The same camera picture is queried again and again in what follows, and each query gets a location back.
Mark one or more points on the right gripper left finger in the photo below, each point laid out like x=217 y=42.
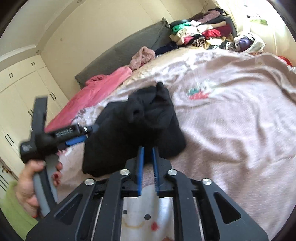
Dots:
x=140 y=166

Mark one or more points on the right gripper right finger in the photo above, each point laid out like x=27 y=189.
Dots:
x=155 y=157

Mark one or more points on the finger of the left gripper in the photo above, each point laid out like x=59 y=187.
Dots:
x=72 y=142

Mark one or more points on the black sweatshirt orange cuffs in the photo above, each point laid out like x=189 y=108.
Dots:
x=146 y=119

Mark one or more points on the pile of folded clothes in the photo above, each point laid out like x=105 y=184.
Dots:
x=210 y=30

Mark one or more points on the bag of clothes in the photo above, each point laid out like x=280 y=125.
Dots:
x=246 y=43

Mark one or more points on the left hand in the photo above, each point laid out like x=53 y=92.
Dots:
x=25 y=192

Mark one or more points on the pink blanket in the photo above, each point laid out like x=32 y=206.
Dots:
x=97 y=89

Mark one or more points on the cream wardrobe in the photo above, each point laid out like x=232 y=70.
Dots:
x=21 y=83

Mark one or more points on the green left sleeve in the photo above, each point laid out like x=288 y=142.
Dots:
x=20 y=221

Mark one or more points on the dusty pink fuzzy garment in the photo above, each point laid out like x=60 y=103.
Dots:
x=142 y=57

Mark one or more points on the lilac strawberry print bedsheet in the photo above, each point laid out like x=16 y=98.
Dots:
x=237 y=112

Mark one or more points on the dark navy garment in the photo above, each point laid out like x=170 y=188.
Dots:
x=167 y=48

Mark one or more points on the grey quilted headboard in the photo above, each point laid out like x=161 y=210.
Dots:
x=153 y=37

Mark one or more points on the red bag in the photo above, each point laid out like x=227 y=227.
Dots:
x=287 y=61

